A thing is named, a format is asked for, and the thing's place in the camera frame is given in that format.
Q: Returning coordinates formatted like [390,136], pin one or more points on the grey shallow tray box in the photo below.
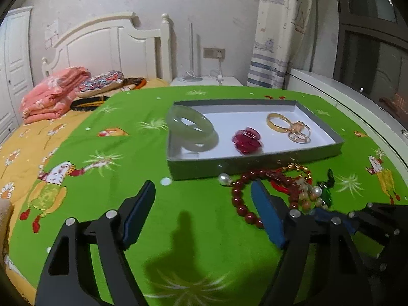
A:
[311,139]

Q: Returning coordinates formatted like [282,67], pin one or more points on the patterned pillow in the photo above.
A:
[100,84]

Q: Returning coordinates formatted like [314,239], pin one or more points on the green cartoon tablecloth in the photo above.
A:
[194,248]

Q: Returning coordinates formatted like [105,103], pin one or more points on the white bed headboard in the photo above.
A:
[112,42]

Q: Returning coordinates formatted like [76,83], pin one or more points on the white wardrobe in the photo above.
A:
[16,76]

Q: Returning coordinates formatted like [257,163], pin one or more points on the striped boat curtain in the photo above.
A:
[281,26]

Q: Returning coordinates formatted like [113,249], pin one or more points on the dark window frame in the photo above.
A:
[372,53]

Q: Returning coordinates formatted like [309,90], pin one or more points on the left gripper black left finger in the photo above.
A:
[87,263]

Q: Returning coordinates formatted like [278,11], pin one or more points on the white desk lamp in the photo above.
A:
[190,75]

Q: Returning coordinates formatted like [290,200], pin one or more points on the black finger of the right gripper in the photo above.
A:
[335,217]
[382,210]

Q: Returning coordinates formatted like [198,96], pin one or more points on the orange black folded cloth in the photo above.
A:
[93,102]

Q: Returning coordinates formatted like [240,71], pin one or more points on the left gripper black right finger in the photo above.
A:
[321,252]

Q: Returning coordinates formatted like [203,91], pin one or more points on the pale green jade bangle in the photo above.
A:
[191,129]

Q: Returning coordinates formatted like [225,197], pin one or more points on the white charger with cable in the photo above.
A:
[218,74]

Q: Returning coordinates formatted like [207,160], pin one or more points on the white nightstand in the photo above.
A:
[207,81]

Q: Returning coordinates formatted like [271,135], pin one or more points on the white pearl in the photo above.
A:
[224,179]

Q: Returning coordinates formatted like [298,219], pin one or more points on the large gold bangle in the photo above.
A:
[278,122]

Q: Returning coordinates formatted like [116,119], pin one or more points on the red rose flower brooch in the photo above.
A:
[247,141]

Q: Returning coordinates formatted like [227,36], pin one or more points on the grey wall socket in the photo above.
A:
[214,53]

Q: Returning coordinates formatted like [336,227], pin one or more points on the folded pink blanket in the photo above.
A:
[52,97]

